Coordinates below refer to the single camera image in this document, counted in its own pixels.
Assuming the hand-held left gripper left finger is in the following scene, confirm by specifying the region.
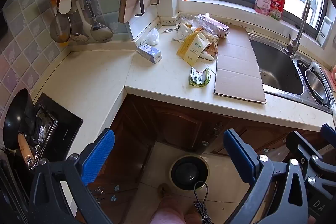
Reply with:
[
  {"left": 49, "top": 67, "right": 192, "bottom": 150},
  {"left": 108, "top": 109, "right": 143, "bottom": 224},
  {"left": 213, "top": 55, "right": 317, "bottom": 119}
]
[{"left": 28, "top": 128, "right": 116, "bottom": 224}]

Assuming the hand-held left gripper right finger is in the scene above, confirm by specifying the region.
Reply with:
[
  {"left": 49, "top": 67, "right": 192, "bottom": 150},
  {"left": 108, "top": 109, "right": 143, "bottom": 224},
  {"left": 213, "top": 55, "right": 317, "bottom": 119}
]
[{"left": 223, "top": 128, "right": 309, "bottom": 224}]

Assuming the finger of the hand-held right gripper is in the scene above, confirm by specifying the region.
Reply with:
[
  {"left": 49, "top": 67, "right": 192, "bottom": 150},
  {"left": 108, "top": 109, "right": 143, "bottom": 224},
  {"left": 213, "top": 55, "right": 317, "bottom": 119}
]
[
  {"left": 320, "top": 123, "right": 336, "bottom": 147},
  {"left": 286, "top": 132, "right": 336, "bottom": 180}
]

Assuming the round black trash bin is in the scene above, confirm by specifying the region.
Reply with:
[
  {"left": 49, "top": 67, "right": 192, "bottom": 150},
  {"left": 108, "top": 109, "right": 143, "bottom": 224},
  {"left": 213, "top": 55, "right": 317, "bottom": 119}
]
[{"left": 169, "top": 154, "right": 210, "bottom": 191}]

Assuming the pink gold snack packet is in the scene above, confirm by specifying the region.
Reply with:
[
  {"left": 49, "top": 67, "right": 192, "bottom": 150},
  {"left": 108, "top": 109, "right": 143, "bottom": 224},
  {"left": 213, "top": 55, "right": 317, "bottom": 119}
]
[{"left": 205, "top": 43, "right": 218, "bottom": 56}]

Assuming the black glass gas stove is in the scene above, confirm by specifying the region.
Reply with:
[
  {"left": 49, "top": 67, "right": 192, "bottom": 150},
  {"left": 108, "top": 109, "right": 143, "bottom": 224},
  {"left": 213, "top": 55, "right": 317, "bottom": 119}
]
[{"left": 16, "top": 93, "right": 83, "bottom": 170}]

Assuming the round steel basin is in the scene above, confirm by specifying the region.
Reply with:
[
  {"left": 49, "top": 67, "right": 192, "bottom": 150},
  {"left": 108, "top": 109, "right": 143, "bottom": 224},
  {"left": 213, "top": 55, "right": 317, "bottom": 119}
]
[{"left": 304, "top": 69, "right": 330, "bottom": 105}]

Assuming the pink sponge holder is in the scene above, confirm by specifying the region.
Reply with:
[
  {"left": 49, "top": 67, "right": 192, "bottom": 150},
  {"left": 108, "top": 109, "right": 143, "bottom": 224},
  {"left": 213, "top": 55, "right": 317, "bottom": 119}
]
[{"left": 324, "top": 68, "right": 336, "bottom": 83}]

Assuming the foil burner liner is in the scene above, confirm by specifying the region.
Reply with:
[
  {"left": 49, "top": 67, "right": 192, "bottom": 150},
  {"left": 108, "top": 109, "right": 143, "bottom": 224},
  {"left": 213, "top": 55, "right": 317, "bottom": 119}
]
[{"left": 33, "top": 106, "right": 58, "bottom": 159}]

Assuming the stainless steel sink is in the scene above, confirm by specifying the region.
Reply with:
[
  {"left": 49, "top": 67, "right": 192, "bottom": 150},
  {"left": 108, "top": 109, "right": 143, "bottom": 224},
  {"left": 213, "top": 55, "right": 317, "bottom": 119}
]
[{"left": 248, "top": 32, "right": 335, "bottom": 113}]

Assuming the brown wooden cabinet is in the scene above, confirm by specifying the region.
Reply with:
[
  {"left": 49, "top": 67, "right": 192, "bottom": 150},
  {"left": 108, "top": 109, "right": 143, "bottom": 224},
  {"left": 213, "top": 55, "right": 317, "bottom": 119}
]
[{"left": 87, "top": 94, "right": 336, "bottom": 224}]

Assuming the brown cardboard sheet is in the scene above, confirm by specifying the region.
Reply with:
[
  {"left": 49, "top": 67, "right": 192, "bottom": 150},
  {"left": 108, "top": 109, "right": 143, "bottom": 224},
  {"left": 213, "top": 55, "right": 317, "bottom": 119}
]
[{"left": 214, "top": 22, "right": 267, "bottom": 104}]

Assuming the green snack packet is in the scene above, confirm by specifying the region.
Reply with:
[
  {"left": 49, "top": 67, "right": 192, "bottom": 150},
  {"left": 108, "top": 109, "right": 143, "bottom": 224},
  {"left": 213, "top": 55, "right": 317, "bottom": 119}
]
[{"left": 189, "top": 67, "right": 212, "bottom": 87}]

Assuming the steel faucet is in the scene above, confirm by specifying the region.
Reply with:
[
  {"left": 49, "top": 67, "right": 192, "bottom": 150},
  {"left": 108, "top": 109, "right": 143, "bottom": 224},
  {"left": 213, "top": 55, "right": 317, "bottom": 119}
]
[{"left": 287, "top": 0, "right": 311, "bottom": 56}]

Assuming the small blue white box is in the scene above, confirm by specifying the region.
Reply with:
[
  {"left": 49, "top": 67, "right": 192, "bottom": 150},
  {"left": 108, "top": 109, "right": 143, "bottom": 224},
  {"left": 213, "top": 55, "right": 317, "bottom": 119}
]
[{"left": 137, "top": 44, "right": 162, "bottom": 64}]

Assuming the yellow carton box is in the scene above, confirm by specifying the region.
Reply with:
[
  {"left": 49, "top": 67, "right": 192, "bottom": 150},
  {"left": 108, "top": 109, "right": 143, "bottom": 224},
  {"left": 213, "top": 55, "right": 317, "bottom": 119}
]
[{"left": 176, "top": 30, "right": 210, "bottom": 67}]

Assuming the white slotted spoon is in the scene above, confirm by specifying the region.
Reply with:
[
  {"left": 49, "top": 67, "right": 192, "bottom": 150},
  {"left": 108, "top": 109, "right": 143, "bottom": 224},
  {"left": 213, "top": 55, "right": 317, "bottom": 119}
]
[{"left": 70, "top": 0, "right": 89, "bottom": 42}]

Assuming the dried loofah scrubber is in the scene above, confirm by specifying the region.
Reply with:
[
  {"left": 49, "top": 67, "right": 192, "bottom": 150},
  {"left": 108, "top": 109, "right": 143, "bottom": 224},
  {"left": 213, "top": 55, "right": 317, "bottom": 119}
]
[{"left": 203, "top": 31, "right": 219, "bottom": 44}]

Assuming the pink carton box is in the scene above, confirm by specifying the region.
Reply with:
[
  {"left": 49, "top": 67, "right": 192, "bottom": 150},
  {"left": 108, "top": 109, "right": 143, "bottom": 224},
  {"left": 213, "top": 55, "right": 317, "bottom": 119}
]
[{"left": 205, "top": 18, "right": 229, "bottom": 39}]

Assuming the crumpled white plastic bag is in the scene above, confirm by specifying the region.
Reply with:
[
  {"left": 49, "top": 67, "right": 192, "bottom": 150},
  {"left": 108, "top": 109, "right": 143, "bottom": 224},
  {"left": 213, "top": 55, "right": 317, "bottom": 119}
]
[{"left": 144, "top": 28, "right": 160, "bottom": 46}]

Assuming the steel mesh strainer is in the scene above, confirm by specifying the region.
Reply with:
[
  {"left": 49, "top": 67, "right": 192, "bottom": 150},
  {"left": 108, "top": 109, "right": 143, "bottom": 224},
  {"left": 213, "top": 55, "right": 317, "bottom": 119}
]
[{"left": 49, "top": 0, "right": 72, "bottom": 43}]

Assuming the red spray bottle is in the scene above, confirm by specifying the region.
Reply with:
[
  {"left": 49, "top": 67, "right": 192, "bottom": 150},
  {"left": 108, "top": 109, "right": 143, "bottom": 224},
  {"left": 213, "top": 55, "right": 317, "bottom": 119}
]
[{"left": 269, "top": 0, "right": 287, "bottom": 21}]

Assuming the clear plastic tray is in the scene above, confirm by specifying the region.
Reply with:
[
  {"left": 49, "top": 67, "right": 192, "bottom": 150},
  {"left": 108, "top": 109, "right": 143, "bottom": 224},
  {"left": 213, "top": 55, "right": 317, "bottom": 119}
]
[{"left": 180, "top": 13, "right": 223, "bottom": 35}]

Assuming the black cutting board holder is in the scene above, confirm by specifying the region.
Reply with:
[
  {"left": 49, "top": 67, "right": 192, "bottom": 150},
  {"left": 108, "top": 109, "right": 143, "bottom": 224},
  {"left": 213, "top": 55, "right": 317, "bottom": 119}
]
[{"left": 134, "top": 0, "right": 160, "bottom": 17}]

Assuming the black cable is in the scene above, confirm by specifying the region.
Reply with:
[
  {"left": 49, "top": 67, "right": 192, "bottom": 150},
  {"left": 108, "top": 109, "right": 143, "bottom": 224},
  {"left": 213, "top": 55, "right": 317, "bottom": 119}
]
[{"left": 193, "top": 181, "right": 214, "bottom": 224}]

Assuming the black wok with wooden handle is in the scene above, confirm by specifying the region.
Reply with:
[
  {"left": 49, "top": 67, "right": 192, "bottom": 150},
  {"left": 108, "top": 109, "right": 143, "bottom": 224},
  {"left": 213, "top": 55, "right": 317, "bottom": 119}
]
[{"left": 3, "top": 88, "right": 36, "bottom": 170}]

